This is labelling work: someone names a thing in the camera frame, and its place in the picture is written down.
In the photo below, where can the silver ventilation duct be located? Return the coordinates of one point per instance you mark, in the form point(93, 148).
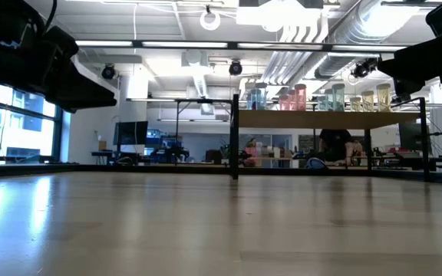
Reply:
point(359, 30)

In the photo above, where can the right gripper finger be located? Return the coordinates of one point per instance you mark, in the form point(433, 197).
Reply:
point(403, 65)

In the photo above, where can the black ceiling light cluster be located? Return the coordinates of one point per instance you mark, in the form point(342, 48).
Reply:
point(365, 67)

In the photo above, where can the blue round object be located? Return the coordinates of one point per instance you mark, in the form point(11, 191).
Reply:
point(315, 163)

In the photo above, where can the blue medicine bottle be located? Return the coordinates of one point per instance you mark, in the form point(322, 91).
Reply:
point(247, 104)
point(261, 97)

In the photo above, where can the wooden shelf with black frame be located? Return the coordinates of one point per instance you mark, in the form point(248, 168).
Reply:
point(320, 119)

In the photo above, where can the LED light bar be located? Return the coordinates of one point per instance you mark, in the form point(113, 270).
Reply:
point(232, 45)

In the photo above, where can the black computer monitor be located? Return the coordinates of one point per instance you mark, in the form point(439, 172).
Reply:
point(130, 133)
point(411, 136)

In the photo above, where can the large window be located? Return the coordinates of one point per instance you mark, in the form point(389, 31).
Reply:
point(25, 130)

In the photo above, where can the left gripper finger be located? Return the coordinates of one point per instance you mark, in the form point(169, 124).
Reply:
point(79, 92)

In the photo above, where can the blue bottle with purple contents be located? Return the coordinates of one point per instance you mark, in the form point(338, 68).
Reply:
point(252, 100)

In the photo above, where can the black ceiling spotlight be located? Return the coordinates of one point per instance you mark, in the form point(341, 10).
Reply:
point(235, 68)
point(108, 72)

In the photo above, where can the person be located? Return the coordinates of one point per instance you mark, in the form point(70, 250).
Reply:
point(336, 143)

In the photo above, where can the white ceiling pipes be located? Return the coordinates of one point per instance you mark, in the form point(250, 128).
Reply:
point(282, 65)

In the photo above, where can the blue machine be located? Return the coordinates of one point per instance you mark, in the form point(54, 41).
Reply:
point(163, 145)

